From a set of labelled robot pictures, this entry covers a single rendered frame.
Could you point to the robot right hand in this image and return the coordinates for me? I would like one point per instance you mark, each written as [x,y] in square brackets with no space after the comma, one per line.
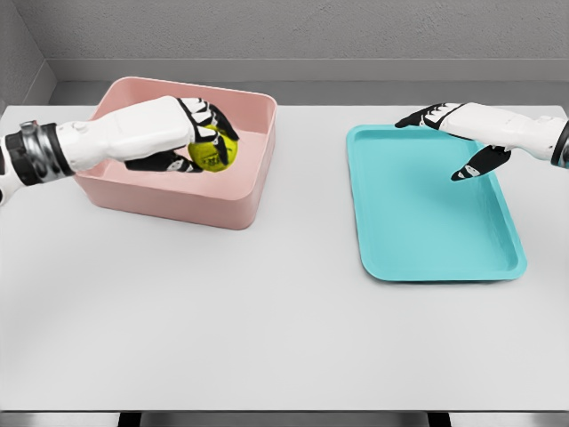
[462,119]

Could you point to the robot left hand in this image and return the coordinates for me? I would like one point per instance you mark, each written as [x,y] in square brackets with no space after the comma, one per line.
[151,129]

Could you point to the yellow tennis ball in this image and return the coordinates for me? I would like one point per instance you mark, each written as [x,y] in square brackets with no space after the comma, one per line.
[212,151]

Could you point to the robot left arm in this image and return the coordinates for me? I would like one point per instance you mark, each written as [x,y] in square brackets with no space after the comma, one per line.
[53,147]

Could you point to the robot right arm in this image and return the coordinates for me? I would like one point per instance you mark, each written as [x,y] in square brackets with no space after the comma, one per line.
[540,135]

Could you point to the pink basket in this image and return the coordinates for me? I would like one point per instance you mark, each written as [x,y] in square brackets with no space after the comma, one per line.
[178,195]

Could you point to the blue tray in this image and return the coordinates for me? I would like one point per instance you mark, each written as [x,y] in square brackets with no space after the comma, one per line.
[427,222]

